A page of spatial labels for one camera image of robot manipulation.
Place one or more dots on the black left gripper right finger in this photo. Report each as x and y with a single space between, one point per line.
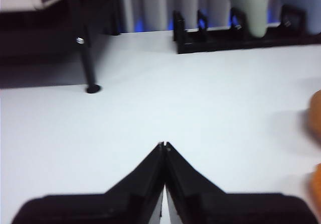
225 209

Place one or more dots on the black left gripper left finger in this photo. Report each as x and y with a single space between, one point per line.
100 209

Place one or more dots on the tan toy potato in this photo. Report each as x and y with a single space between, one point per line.
316 116

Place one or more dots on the black metal shelf rack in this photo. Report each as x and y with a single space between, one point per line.
88 65

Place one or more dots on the black dish rack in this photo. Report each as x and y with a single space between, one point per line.
200 45

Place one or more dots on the pale green plate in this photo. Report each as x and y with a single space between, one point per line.
250 13

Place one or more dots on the white pleated curtain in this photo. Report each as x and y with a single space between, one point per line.
150 3

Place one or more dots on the pale blue plate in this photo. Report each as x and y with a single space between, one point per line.
313 8

